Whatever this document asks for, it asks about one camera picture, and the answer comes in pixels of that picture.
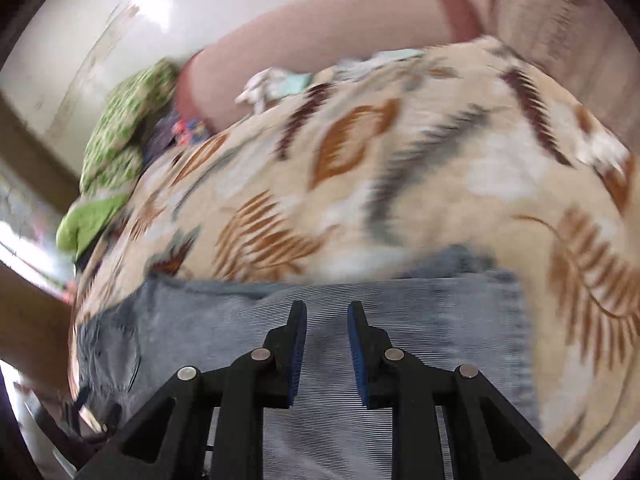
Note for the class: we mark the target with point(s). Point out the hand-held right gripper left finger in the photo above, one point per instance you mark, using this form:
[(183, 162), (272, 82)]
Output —
[(296, 355)]

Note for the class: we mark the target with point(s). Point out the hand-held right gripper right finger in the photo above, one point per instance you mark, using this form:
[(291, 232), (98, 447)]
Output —
[(358, 355)]

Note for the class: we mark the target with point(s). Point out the beige leaf-printed blanket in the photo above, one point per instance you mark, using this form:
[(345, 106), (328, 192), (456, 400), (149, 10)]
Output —
[(425, 185)]

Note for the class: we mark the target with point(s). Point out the plain green cloth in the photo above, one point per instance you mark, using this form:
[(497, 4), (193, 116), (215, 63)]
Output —
[(85, 222)]

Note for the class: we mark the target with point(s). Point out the colourful shiny packet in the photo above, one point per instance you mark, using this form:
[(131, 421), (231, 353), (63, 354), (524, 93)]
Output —
[(190, 127)]

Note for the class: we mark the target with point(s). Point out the purple patterned cloth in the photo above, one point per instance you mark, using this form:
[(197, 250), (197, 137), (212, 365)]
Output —
[(159, 140)]

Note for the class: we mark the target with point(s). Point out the white cloth toy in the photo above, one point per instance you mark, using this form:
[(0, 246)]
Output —
[(260, 87)]

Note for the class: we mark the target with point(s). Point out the teal cloth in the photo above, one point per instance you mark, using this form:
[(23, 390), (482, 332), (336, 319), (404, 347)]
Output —
[(296, 82)]

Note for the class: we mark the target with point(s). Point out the green floral cloth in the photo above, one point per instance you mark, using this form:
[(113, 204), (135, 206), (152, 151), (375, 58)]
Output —
[(125, 125)]

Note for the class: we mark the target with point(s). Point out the pale floral cloth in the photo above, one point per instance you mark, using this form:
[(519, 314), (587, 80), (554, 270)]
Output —
[(380, 62)]

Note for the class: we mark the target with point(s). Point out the pink sofa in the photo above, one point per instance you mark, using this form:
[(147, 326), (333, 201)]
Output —
[(310, 35)]

